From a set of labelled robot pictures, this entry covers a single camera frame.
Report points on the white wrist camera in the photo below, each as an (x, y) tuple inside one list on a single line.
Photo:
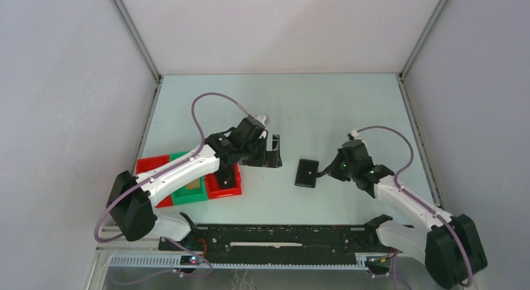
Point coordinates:
[(353, 135), (263, 119)]

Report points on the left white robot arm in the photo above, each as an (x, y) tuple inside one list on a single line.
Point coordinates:
[(133, 199)]

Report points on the black leather card holder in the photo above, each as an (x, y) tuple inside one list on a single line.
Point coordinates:
[(307, 173)]

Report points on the black item in red bin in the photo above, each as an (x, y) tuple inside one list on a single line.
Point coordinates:
[(226, 177)]

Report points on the green bin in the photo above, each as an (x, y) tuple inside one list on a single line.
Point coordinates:
[(193, 192)]

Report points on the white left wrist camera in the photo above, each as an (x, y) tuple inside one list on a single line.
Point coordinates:
[(263, 119)]

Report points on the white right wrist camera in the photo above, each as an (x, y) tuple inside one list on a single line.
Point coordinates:
[(353, 135)]

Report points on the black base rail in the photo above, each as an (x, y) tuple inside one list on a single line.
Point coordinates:
[(287, 244)]

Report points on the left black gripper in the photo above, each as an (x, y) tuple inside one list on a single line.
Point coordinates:
[(272, 158)]

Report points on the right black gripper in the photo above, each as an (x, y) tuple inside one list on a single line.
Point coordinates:
[(331, 170)]

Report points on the grey cable duct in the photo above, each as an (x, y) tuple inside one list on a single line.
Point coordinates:
[(179, 261)]

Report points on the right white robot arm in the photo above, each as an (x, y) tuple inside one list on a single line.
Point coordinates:
[(448, 246)]

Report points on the right red bin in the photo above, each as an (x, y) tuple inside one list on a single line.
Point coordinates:
[(213, 190)]

